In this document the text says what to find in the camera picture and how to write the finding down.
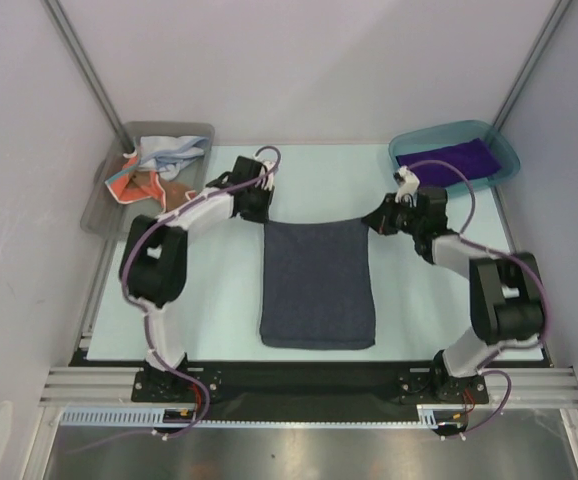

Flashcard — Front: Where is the dark blue-grey towel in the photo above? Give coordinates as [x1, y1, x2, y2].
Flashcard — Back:
[259, 219, 376, 350]

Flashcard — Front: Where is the purple microfiber towel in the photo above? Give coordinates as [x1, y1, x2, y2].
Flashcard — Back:
[395, 138, 502, 188]

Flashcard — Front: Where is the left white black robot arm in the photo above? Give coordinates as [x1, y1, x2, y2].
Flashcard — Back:
[119, 146, 281, 404]

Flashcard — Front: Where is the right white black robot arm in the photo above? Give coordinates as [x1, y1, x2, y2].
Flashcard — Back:
[362, 187, 548, 402]

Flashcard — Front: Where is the brown towel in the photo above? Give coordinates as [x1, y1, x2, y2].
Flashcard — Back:
[127, 171, 196, 212]

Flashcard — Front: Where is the light blue towel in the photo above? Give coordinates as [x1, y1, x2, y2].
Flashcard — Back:
[138, 135, 209, 181]

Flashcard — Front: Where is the teal transparent plastic tray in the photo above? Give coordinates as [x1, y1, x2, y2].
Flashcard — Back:
[388, 120, 520, 196]

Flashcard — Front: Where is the grey plastic bin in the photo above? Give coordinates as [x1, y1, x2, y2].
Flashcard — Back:
[80, 121, 215, 240]

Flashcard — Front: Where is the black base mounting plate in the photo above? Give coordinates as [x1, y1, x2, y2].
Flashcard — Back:
[131, 360, 489, 405]

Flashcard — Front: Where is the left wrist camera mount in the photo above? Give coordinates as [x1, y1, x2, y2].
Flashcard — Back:
[255, 160, 278, 191]

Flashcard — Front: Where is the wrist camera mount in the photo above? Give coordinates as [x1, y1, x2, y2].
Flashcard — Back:
[255, 160, 278, 191]
[394, 166, 420, 203]

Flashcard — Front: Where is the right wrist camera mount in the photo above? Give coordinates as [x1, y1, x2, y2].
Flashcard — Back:
[394, 166, 420, 203]

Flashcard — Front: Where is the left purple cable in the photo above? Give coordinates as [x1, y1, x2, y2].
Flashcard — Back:
[63, 145, 283, 444]

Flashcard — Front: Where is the purple cable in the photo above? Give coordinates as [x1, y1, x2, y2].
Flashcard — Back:
[403, 159, 550, 439]
[63, 145, 283, 444]

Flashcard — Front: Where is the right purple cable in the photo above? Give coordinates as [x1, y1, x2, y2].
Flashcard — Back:
[403, 159, 550, 439]

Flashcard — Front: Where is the right aluminium corner post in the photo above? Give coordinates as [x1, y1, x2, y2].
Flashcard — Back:
[492, 0, 575, 130]

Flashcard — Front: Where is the aluminium corner post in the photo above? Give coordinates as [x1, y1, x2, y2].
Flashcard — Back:
[41, 0, 132, 146]
[492, 0, 575, 130]

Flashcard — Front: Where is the left aluminium corner post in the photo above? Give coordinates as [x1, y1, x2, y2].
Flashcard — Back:
[41, 0, 132, 146]

